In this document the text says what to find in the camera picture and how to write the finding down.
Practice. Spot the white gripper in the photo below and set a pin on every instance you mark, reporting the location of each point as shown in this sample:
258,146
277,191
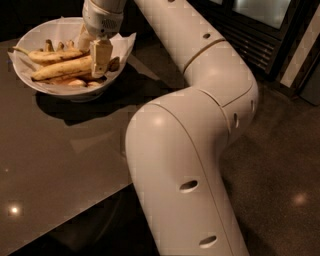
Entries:
100,22

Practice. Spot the large front yellow banana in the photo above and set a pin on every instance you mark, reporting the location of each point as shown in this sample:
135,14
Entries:
70,67

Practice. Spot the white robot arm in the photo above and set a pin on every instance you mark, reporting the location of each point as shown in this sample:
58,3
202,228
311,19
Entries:
173,143

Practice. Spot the white bowl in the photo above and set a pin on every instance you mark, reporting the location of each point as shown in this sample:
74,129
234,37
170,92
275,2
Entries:
66,95

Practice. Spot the upper yellow banana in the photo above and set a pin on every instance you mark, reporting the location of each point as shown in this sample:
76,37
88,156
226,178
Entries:
49,57

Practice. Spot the bunch of small bananas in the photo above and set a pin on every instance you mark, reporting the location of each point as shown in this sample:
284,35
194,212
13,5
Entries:
84,79

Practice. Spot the white paper liner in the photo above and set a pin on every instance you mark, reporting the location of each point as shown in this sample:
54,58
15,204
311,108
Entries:
60,31

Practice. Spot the dark cabinet fronts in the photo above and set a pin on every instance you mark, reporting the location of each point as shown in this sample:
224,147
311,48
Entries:
19,16

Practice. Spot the black glass door refrigerator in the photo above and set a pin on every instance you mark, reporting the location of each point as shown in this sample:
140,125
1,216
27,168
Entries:
262,31

